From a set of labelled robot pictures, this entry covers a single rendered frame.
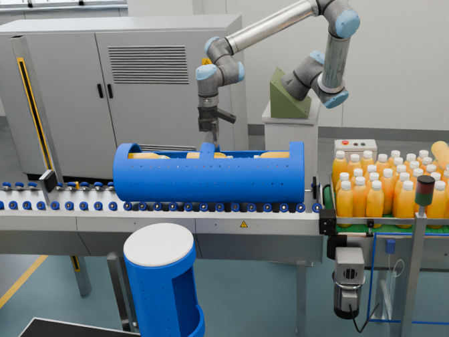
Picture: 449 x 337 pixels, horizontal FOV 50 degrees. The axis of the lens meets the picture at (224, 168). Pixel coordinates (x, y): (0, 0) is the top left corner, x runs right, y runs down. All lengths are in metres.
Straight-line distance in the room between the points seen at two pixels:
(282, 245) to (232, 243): 0.24
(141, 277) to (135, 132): 2.46
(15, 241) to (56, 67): 1.97
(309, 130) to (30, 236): 1.64
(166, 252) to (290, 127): 1.30
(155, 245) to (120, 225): 0.50
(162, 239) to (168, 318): 0.32
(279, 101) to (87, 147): 2.22
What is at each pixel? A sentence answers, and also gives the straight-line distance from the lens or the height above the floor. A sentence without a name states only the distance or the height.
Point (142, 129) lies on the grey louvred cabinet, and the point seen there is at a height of 0.61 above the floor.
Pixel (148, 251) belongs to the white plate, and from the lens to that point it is 1.92.
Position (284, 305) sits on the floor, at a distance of 3.13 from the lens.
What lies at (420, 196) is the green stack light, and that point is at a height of 1.20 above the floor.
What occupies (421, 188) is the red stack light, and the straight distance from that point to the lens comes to 1.91.
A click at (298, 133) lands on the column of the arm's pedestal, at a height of 0.99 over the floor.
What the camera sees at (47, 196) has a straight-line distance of 2.59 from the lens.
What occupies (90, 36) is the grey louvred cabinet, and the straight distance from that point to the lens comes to 4.10.
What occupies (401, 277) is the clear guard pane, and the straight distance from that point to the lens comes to 2.29.
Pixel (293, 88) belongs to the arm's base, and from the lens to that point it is 2.87.
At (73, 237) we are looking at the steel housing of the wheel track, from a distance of 2.57.
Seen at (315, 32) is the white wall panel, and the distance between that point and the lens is 4.86.
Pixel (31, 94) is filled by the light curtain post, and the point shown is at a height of 1.40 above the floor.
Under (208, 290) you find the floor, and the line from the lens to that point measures 3.26.
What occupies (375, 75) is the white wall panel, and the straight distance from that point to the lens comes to 4.96.
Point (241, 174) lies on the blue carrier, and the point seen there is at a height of 1.15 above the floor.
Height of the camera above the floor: 2.17
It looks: 28 degrees down
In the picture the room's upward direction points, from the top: 5 degrees counter-clockwise
